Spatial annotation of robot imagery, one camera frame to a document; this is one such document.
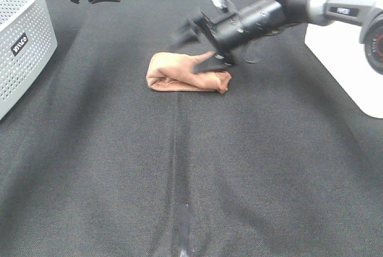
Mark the brown towel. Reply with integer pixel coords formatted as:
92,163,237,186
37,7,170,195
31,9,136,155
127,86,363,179
145,51,232,93

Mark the white container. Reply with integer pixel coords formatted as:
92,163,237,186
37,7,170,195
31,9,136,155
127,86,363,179
305,0,382,119

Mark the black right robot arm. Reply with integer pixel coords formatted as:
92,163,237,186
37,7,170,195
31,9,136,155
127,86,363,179
169,0,382,73

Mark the grey perforated laundry basket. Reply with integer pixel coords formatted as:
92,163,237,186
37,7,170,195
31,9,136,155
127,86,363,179
1,0,57,117

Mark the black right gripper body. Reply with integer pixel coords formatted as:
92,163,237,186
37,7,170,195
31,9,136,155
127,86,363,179
196,10,239,65

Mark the black table cloth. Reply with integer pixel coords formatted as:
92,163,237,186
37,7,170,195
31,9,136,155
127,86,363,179
1,0,382,256

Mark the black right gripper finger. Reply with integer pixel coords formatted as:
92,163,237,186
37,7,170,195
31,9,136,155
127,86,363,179
191,51,230,74
172,19,200,48

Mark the black tape strip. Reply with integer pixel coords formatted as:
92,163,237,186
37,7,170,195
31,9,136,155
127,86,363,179
177,203,192,257

